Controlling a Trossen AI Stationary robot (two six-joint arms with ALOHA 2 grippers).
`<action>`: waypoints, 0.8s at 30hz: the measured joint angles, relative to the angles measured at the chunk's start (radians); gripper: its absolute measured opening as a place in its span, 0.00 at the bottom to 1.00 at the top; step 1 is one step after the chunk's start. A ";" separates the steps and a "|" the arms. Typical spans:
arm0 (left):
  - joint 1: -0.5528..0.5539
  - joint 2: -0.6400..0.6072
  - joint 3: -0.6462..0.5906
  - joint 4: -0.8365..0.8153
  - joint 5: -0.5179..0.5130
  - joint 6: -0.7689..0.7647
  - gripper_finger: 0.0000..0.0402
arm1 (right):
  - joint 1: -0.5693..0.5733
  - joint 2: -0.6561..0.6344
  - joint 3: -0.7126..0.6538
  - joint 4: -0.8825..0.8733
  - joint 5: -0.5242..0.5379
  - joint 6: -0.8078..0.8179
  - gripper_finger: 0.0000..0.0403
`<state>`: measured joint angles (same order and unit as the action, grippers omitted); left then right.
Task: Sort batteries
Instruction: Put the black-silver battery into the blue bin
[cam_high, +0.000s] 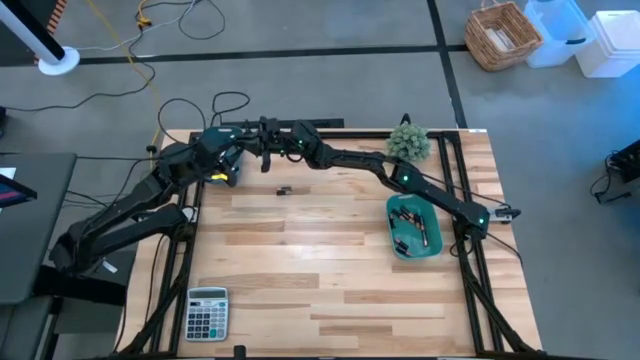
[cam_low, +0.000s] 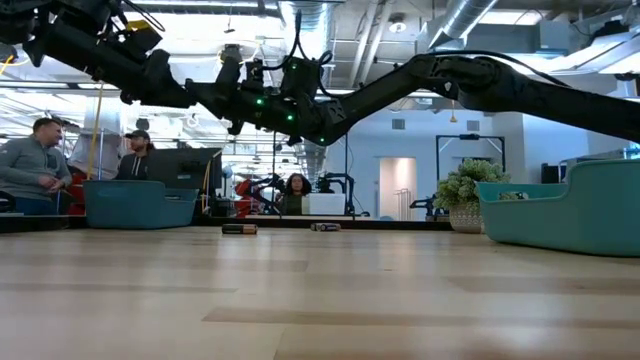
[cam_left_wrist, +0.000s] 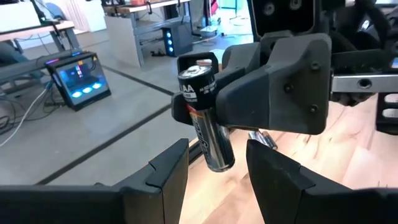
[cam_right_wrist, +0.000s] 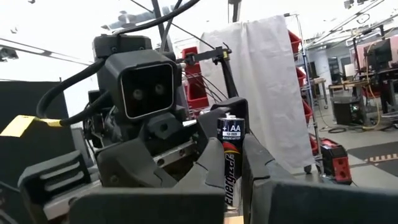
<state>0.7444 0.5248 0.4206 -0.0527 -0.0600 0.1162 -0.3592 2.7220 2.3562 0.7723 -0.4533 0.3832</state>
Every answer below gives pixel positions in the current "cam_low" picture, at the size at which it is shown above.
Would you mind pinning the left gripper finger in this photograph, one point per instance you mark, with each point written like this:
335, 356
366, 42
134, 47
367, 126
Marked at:
160, 90

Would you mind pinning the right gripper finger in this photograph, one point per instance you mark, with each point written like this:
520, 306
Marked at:
230, 67
215, 97

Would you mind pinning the silver black Energizer battery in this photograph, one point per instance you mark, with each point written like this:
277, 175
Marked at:
314, 227

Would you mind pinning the copper black Duracell battery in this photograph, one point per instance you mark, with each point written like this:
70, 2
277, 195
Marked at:
331, 227
240, 229

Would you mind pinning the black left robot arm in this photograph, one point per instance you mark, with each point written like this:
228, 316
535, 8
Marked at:
20, 20

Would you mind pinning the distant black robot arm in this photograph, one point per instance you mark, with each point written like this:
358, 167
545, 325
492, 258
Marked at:
270, 182
345, 182
425, 204

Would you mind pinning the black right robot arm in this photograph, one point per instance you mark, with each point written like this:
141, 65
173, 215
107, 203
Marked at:
500, 85

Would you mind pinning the yellow tape tag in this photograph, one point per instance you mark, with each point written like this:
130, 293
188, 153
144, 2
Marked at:
137, 25

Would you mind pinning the person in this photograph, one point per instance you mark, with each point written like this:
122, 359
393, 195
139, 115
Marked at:
27, 162
296, 192
135, 162

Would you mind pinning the white laptop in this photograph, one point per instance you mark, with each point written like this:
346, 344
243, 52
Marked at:
326, 205

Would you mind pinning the red fabric object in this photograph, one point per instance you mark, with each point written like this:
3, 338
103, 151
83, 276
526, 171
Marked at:
245, 195

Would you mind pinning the dark teal plastic bin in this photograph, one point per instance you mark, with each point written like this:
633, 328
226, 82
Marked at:
135, 207

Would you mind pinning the white ceiling disc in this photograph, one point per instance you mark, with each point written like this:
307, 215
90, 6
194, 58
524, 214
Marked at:
397, 26

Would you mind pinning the green potted artificial plant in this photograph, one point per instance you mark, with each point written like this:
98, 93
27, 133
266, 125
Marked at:
465, 185

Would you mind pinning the small black monitor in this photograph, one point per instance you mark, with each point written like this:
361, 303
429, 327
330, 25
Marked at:
552, 174

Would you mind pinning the light teal plastic bin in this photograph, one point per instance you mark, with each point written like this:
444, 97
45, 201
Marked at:
575, 220

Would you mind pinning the long ceiling light strip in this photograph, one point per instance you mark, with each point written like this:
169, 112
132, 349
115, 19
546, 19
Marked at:
615, 100

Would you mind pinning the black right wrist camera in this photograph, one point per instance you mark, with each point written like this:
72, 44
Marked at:
300, 75

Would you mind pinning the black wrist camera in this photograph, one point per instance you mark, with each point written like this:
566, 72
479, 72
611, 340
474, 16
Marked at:
300, 75
142, 42

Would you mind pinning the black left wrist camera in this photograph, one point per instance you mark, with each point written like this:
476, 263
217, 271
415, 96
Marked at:
142, 42

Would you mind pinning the black frame stand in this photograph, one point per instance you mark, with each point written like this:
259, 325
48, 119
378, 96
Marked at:
470, 136
273, 170

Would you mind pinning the large silver ventilation duct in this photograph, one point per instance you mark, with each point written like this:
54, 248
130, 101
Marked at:
312, 20

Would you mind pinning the black aluminium table frame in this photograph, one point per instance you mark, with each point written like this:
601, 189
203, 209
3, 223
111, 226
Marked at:
285, 223

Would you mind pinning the slanted silver ventilation duct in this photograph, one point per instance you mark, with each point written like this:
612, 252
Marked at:
452, 25

